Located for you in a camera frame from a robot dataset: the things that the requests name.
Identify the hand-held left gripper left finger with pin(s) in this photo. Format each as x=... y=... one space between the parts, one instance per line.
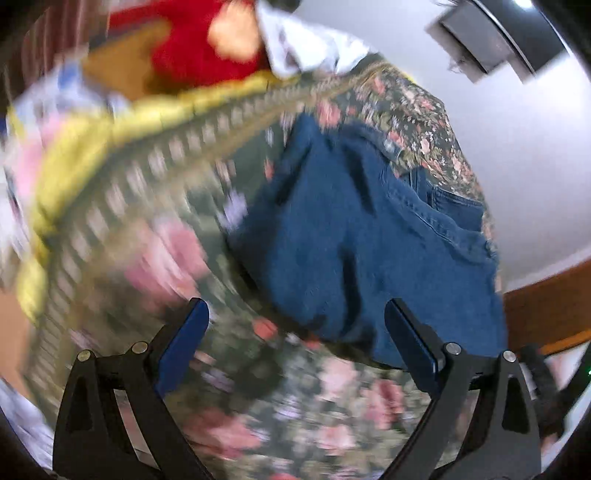
x=184 y=355

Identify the blue denim jeans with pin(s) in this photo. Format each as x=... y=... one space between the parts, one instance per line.
x=369 y=240

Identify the yellow blanket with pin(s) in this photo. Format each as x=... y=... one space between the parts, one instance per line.
x=138 y=120

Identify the white cloth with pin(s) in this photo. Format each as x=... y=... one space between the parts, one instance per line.
x=318 y=50

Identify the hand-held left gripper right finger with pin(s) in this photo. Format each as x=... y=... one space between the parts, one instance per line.
x=427 y=369

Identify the red plush toy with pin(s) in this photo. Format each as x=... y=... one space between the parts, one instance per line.
x=184 y=46

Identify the small grey wall monitor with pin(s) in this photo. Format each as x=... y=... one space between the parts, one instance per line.
x=471 y=37

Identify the black wall television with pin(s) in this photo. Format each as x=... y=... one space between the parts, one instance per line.
x=535 y=41

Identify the wooden bedside cabinet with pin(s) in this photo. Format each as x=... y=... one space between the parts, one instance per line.
x=124 y=64

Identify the striped pink gold curtain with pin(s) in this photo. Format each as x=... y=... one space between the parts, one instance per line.
x=51 y=37

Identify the dark floral blanket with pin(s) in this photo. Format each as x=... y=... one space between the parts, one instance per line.
x=300 y=401

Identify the wooden baseboard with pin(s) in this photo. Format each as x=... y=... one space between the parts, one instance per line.
x=549 y=304

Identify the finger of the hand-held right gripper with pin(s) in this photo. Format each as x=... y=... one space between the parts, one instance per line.
x=545 y=392

